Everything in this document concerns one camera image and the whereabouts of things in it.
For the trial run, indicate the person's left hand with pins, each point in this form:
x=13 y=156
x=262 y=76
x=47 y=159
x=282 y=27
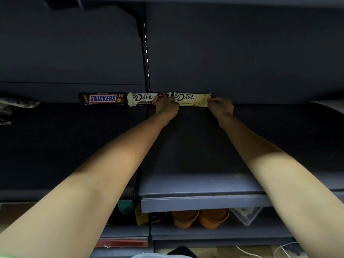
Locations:
x=166 y=108

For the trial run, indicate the person's right hand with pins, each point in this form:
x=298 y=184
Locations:
x=223 y=108

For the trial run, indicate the Dove bar brown hazelnut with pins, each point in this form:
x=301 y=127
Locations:
x=142 y=98

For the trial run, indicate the Dove bar yellow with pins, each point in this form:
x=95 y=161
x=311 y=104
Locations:
x=190 y=98

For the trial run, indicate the dark grey metal shelf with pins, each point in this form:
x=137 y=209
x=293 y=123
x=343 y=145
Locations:
x=188 y=51

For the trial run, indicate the Snickers bar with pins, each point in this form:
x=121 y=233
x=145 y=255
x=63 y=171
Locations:
x=102 y=98

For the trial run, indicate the pile of mixed chocolate bars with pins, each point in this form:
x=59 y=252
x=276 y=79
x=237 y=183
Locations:
x=16 y=104

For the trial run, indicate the person's right forearm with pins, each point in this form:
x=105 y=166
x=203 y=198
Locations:
x=282 y=180

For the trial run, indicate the person's left forearm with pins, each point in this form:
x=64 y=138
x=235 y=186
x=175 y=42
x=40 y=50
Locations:
x=80 y=198

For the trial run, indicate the teal plastic bottle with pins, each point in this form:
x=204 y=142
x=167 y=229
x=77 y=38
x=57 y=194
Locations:
x=125 y=208

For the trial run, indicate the clear plastic container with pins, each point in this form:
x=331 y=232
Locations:
x=246 y=214

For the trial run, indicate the yellow plastic bottle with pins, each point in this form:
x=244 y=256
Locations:
x=141 y=216

